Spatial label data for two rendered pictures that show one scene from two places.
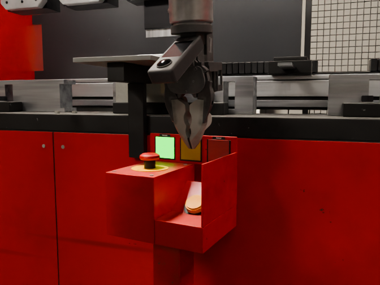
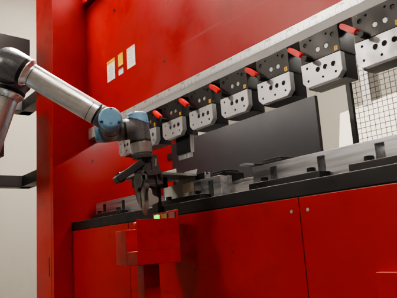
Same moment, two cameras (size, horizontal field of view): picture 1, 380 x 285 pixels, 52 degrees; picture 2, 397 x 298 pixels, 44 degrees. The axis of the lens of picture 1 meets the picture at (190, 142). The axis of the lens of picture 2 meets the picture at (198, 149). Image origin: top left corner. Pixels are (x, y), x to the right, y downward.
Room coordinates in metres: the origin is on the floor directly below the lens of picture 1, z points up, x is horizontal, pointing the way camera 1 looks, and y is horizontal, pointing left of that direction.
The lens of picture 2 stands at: (-0.64, -1.08, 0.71)
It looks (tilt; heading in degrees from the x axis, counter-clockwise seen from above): 11 degrees up; 32
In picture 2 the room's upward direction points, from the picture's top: 4 degrees counter-clockwise
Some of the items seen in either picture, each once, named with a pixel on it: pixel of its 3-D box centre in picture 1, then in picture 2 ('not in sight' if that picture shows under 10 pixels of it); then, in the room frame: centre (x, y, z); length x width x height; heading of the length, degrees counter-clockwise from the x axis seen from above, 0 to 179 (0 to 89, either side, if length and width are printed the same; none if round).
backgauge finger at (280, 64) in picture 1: (289, 64); (266, 164); (1.12, -0.28, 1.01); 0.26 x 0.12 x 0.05; 161
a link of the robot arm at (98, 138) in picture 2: not in sight; (110, 130); (0.60, 0.06, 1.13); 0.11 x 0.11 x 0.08; 43
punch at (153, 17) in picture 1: (163, 18); (185, 147); (1.07, 0.07, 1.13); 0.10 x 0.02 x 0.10; 71
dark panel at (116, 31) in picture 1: (158, 47); (236, 164); (1.63, 0.13, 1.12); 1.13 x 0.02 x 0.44; 71
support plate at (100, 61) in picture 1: (138, 64); (158, 177); (0.93, 0.12, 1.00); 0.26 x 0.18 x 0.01; 161
